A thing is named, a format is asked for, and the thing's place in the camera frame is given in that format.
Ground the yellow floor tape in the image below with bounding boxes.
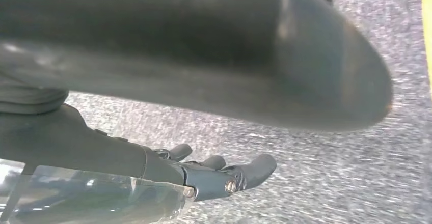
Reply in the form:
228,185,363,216
421,0,432,97

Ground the ribbed grey right arm sleeve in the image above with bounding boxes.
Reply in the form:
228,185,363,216
0,69,70,115

